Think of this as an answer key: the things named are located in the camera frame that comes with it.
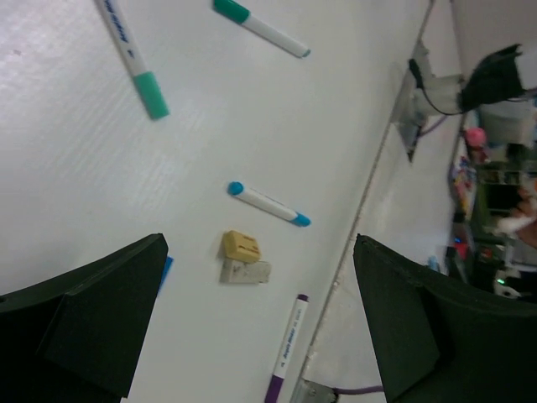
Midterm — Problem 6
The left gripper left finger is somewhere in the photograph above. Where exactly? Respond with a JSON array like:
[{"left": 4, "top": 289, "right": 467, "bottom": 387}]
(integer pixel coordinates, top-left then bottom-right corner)
[{"left": 1, "top": 233, "right": 168, "bottom": 398}]

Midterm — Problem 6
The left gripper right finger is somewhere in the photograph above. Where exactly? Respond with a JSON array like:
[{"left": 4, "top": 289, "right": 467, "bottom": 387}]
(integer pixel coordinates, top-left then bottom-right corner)
[{"left": 353, "top": 235, "right": 536, "bottom": 402}]

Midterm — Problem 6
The purple capped marker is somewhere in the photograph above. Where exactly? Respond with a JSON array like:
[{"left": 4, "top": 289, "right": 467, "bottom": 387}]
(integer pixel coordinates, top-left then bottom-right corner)
[{"left": 263, "top": 294, "right": 309, "bottom": 403}]

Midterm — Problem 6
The blue capped marker diagonal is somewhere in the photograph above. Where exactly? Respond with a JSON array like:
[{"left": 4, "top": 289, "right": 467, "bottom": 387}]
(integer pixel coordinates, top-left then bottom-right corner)
[{"left": 227, "top": 181, "right": 311, "bottom": 228}]

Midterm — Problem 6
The teal capped marker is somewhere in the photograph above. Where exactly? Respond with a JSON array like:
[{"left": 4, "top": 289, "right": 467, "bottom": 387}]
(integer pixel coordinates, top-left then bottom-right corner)
[
  {"left": 213, "top": 0, "right": 310, "bottom": 59},
  {"left": 96, "top": 0, "right": 169, "bottom": 120}
]

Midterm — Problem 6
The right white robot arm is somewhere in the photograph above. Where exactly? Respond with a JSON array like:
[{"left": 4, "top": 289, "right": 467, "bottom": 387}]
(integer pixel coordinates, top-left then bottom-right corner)
[{"left": 407, "top": 44, "right": 536, "bottom": 125}]

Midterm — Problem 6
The beige eraser stick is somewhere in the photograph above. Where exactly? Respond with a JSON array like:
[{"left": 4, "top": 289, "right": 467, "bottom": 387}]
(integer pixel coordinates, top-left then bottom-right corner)
[{"left": 220, "top": 259, "right": 272, "bottom": 285}]

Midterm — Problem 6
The yellow eraser block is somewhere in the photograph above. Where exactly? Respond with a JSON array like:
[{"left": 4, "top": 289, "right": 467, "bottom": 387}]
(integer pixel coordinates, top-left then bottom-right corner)
[{"left": 222, "top": 230, "right": 261, "bottom": 264}]

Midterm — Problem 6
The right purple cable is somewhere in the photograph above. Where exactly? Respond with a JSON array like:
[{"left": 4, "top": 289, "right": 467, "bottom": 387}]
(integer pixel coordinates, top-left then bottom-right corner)
[{"left": 335, "top": 384, "right": 385, "bottom": 396}]

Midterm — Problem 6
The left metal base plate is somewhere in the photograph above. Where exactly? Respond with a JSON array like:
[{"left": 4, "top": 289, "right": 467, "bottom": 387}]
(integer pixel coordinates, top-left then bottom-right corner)
[{"left": 289, "top": 379, "right": 338, "bottom": 403}]

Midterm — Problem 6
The metal base plate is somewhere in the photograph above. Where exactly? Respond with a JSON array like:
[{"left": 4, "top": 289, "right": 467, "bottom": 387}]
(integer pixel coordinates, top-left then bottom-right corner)
[
  {"left": 289, "top": 379, "right": 338, "bottom": 403},
  {"left": 389, "top": 45, "right": 429, "bottom": 163}
]

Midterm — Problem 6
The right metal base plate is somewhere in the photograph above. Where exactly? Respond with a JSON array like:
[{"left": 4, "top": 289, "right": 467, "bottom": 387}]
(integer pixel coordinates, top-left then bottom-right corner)
[{"left": 389, "top": 45, "right": 429, "bottom": 163}]

